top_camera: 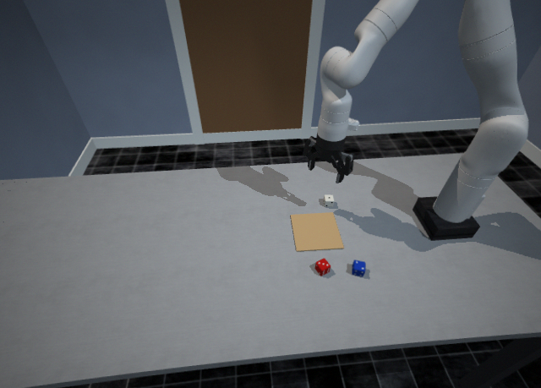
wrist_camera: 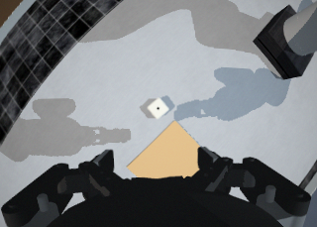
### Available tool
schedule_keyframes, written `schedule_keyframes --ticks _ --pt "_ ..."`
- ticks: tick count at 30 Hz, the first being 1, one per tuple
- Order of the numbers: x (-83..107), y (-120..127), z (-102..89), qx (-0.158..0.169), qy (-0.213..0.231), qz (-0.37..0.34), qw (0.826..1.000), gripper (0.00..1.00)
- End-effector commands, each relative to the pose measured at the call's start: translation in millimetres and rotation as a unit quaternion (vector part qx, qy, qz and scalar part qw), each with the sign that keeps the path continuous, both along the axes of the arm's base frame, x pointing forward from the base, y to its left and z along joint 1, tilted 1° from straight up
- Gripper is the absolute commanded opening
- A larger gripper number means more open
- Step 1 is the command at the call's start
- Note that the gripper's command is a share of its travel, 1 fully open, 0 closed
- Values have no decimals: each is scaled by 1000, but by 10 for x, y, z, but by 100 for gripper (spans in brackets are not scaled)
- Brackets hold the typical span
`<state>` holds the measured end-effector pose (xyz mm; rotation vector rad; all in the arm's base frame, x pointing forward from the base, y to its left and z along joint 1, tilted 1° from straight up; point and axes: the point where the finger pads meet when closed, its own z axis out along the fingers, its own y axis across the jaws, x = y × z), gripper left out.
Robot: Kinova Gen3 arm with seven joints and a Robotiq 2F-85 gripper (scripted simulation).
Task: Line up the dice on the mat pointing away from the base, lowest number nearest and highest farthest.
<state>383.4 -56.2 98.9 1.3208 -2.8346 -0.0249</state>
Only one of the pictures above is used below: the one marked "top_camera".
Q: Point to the tan square mat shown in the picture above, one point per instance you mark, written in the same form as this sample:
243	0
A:
317	231

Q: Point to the white die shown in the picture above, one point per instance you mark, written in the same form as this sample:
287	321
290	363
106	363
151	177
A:
328	200

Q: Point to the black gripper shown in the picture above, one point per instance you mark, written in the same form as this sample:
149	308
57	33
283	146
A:
322	146

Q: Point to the red die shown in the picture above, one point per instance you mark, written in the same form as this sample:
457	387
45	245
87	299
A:
322	266

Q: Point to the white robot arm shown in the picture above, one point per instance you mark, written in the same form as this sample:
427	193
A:
487	42

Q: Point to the blue die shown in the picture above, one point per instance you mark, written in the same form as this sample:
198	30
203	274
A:
358	268

